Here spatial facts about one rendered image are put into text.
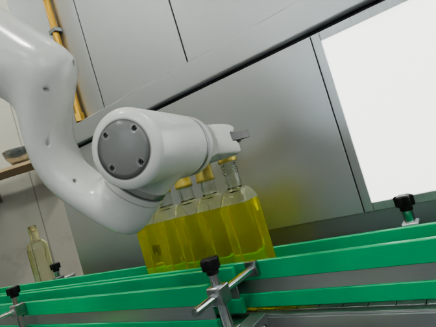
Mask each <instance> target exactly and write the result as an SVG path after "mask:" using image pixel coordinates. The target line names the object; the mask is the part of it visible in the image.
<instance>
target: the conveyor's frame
mask: <svg viewBox="0 0 436 327"><path fill-rule="evenodd" d="M427 301H428V299H427ZM251 313H266V315H267V319H268V321H269V326H270V327H436V304H427V302H426V304H420V305H403V306H397V305H395V306H372V307H355V308H324V309H292V310H276V311H257V312H255V311H253V312H246V313H236V314H231V315H245V314H251Z"/></svg>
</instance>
